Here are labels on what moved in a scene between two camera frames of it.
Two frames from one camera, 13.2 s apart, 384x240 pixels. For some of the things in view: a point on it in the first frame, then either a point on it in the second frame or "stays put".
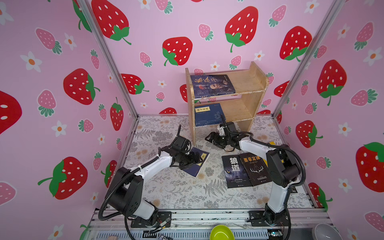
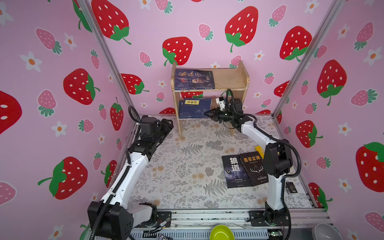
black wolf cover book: [235, 172] stays put
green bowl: [222, 232] stays put
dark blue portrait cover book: [206, 85] → [193, 79]
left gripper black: [192, 161] → [165, 128]
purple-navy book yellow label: [194, 170] → [191, 108]
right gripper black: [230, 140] → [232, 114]
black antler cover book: [257, 169] stays put
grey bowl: [325, 231] stays put
